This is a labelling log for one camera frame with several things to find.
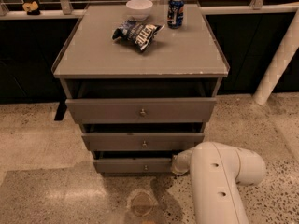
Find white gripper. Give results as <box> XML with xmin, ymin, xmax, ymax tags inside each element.
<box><xmin>171</xmin><ymin>148</ymin><xmax>193</xmax><ymax>175</ymax></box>

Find grey bottom drawer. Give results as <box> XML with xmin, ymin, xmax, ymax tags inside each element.
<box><xmin>93</xmin><ymin>158</ymin><xmax>172</xmax><ymax>174</ymax></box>

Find grey drawer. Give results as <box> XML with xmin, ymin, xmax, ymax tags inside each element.
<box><xmin>82</xmin><ymin>133</ymin><xmax>204</xmax><ymax>151</ymax></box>
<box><xmin>66</xmin><ymin>97</ymin><xmax>216</xmax><ymax>124</ymax></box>
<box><xmin>93</xmin><ymin>158</ymin><xmax>172</xmax><ymax>174</ymax></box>

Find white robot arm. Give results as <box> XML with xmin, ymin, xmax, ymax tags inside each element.
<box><xmin>171</xmin><ymin>142</ymin><xmax>266</xmax><ymax>224</ymax></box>

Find grey top drawer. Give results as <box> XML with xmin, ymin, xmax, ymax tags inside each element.
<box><xmin>66</xmin><ymin>97</ymin><xmax>216</xmax><ymax>124</ymax></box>

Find grey middle drawer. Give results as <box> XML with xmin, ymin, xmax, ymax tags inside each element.
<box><xmin>82</xmin><ymin>133</ymin><xmax>204</xmax><ymax>151</ymax></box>

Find grey drawer cabinet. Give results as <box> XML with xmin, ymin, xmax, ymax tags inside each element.
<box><xmin>54</xmin><ymin>5</ymin><xmax>229</xmax><ymax>161</ymax></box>

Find blue chip bag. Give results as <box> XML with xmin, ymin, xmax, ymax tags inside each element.
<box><xmin>112</xmin><ymin>20</ymin><xmax>164</xmax><ymax>52</ymax></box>

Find blue soda can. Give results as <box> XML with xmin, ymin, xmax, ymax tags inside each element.
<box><xmin>167</xmin><ymin>0</ymin><xmax>184</xmax><ymax>29</ymax></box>

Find white bowl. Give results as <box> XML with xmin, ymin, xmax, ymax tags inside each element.
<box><xmin>126</xmin><ymin>0</ymin><xmax>153</xmax><ymax>21</ymax></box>

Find white diagonal pipe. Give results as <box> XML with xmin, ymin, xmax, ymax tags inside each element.
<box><xmin>252</xmin><ymin>10</ymin><xmax>299</xmax><ymax>105</ymax></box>

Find yellow object on ledge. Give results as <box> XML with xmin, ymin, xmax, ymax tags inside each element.
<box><xmin>22</xmin><ymin>1</ymin><xmax>40</xmax><ymax>15</ymax></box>

